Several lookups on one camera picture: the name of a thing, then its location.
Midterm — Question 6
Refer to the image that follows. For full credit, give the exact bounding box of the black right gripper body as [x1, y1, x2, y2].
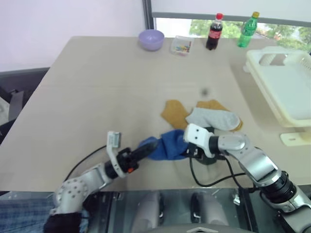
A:
[186, 142, 205, 161]

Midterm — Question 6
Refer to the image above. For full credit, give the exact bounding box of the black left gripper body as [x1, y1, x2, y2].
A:
[116, 147, 141, 174]

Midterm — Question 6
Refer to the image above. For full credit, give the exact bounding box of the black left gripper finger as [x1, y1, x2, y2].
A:
[133, 141, 158, 156]
[137, 147, 156, 162]

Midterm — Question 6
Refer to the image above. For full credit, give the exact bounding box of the blue sock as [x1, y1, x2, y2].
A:
[138, 135, 171, 162]
[159, 129, 191, 161]

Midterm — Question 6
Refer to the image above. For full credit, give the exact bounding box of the clear plastic container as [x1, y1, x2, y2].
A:
[169, 35, 195, 57]

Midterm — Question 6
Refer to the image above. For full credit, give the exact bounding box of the white plastic basket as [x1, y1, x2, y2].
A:
[243, 47, 311, 129]

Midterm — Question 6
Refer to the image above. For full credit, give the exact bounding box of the light grey sock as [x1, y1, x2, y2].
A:
[185, 107, 240, 132]

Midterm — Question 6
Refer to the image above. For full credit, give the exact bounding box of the mustard yellow sock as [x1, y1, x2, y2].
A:
[159, 99, 190, 131]
[195, 99, 243, 133]

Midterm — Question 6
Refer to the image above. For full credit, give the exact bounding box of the grey rounded robot leg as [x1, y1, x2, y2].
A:
[138, 193, 164, 229]

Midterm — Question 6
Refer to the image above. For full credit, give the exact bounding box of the grey robot torso edge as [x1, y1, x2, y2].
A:
[155, 224, 243, 233]

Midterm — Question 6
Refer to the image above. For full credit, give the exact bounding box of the cream plastic lid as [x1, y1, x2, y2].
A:
[279, 131, 311, 147]

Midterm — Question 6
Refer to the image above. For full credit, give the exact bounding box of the purple plastic bowl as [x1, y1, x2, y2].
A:
[138, 29, 165, 51]

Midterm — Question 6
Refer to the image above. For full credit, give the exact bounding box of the blue denim trouser leg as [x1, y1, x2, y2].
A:
[0, 198, 89, 233]

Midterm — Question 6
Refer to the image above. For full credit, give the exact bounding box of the cola bottle with red cap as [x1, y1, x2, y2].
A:
[206, 13, 225, 51]

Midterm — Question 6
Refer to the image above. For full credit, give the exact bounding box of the green bottle with yellow cap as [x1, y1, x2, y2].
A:
[237, 11, 260, 49]

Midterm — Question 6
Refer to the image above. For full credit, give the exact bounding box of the black chair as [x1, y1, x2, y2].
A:
[0, 67, 50, 146]

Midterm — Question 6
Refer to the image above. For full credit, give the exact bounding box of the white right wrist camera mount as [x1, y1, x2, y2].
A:
[183, 123, 212, 158]

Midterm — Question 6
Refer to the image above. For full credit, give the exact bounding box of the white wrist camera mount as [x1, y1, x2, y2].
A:
[106, 131, 130, 180]
[183, 123, 212, 158]

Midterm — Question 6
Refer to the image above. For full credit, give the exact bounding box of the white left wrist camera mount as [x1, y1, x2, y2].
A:
[106, 131, 130, 180]

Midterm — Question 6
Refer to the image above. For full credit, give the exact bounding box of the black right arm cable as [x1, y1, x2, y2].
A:
[189, 126, 256, 187]

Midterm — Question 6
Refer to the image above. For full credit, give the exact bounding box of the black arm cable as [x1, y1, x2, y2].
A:
[63, 145, 109, 183]
[189, 126, 256, 187]

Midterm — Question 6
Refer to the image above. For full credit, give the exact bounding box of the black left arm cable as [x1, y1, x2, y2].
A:
[63, 145, 109, 183]

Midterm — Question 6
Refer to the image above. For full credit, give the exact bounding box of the dark window frame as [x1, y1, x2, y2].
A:
[142, 0, 311, 37]

